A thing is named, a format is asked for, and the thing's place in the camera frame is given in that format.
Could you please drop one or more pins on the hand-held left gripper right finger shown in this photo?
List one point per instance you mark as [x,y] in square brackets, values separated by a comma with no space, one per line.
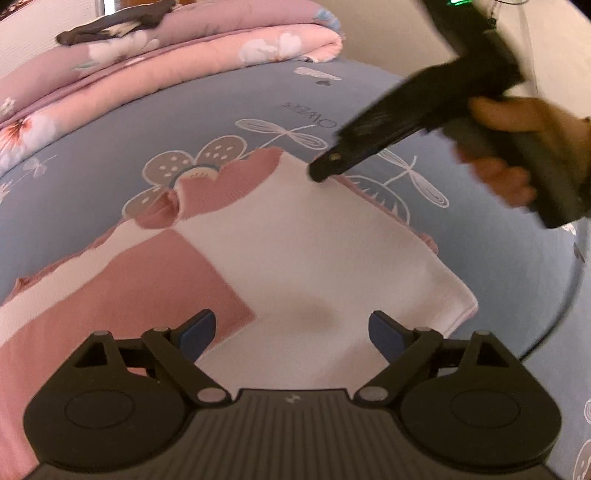
[385,337]

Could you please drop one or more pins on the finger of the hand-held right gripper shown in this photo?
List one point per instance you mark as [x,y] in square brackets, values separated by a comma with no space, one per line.
[383,117]

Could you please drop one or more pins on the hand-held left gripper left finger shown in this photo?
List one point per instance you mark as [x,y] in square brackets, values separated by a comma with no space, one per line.
[198,334]

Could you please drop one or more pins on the pink and white knit sweater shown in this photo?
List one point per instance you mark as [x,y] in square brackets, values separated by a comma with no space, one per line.
[300,258]

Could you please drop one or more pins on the person's right hand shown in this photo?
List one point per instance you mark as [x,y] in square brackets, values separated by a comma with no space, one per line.
[512,115]

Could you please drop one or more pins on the bed with blue floral sheet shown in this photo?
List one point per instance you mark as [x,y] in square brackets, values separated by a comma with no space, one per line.
[115,129]

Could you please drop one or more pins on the pink floral quilt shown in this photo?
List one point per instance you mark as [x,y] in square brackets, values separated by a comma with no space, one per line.
[161,60]

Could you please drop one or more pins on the metal pole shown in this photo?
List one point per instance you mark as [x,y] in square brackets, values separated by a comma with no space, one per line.
[106,5]

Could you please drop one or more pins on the dark brown garment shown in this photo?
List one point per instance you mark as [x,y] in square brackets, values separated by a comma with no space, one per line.
[92,32]

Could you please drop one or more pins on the white wardrobe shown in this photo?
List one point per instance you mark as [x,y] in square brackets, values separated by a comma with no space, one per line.
[37,46]

